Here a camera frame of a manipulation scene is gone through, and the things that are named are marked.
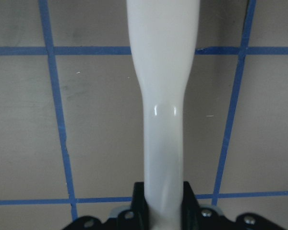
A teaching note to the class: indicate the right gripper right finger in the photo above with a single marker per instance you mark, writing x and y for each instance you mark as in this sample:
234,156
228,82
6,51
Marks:
189,202

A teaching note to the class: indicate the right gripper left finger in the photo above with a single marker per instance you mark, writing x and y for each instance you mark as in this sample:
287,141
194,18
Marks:
139,204

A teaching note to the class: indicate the beige hand brush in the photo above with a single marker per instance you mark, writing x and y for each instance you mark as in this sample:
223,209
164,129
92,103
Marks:
163,35

